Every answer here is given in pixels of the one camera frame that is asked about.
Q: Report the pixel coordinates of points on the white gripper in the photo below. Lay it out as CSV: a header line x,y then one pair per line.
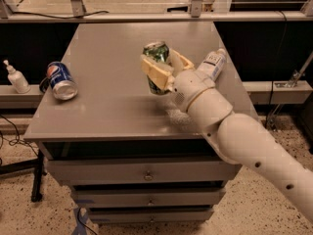
x,y
188,88

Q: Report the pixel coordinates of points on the white plastic water bottle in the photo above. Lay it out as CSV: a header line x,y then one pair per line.
x,y
213,63

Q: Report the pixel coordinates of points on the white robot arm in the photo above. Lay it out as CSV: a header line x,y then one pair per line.
x,y
237,139

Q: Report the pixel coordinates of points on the top grey drawer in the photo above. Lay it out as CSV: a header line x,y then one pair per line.
x,y
137,171

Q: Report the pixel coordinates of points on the white pump dispenser bottle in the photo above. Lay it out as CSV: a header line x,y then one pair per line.
x,y
16,78

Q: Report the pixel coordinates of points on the black stand leg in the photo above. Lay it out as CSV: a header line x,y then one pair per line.
x,y
38,171

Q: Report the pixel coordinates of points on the middle grey drawer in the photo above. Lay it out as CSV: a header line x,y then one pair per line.
x,y
148,198

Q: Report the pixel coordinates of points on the metal frame rail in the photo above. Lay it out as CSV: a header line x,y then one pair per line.
x,y
149,10

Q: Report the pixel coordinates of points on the bottom grey drawer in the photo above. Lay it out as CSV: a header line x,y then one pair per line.
x,y
151,215

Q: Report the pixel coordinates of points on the green soda can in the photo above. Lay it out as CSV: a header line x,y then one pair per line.
x,y
159,52

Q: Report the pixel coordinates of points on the blue Pepsi can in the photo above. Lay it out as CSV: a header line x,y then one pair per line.
x,y
61,81

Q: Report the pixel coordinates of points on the grey drawer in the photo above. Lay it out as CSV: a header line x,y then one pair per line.
x,y
148,198
151,215
137,171

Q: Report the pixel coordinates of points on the grey drawer cabinet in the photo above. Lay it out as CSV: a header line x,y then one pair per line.
x,y
115,115

